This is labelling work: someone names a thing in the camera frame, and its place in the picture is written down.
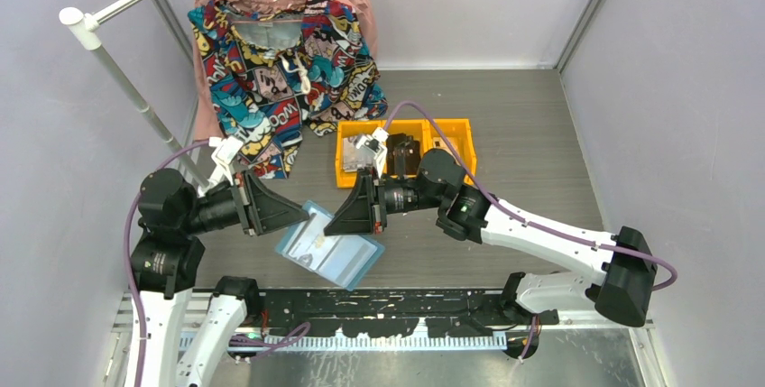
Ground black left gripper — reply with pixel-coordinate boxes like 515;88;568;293
181;166;309;233

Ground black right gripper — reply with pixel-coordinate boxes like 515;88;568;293
324;167;447;237

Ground blue leather card holder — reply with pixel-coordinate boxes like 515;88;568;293
275;200;385;290

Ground yellow three-compartment bin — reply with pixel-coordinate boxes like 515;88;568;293
335;118;477;189

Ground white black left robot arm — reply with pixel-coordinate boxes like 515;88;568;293
124;169;309;386

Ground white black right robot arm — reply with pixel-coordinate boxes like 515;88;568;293
324;149;658;327

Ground silver cards stack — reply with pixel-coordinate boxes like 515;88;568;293
341;134;374;173

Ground black cards stack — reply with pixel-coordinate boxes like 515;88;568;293
386;134;421;178

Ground orange cards stack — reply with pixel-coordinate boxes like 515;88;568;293
432;137;460;157

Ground colourful comic print shorts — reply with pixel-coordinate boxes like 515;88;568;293
188;0;388;179

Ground white metal clothes rack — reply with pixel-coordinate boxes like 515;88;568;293
59;0;208;188

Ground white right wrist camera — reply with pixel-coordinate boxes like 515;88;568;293
353;127;389;177

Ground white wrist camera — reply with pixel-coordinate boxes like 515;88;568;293
353;127;389;177
207;136;244;189

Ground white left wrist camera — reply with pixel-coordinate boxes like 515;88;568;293
207;136;244;189

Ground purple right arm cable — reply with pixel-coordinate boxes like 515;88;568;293
382;100;679;364

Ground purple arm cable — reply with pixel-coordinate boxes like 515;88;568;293
382;100;679;364
122;139;312;387

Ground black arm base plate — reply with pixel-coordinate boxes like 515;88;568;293
241;289;531;338

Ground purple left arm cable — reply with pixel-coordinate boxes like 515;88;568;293
122;139;312;387

